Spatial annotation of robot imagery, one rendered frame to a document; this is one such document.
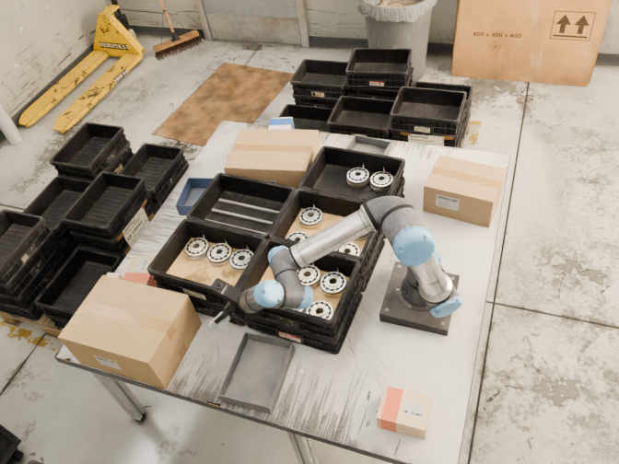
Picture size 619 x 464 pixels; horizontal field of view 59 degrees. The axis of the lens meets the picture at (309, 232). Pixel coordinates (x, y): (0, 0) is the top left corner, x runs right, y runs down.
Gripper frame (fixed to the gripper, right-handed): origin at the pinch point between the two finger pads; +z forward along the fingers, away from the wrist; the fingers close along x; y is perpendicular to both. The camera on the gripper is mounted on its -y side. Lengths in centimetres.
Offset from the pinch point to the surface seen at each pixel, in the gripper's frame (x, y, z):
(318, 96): 206, -5, 100
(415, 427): -2, 69, -30
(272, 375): -1.9, 34.1, 13.7
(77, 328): -22, -29, 48
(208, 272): 22.9, -4.3, 34.2
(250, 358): 0.8, 26.1, 21.6
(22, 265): 8, -68, 144
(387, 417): -2, 62, -24
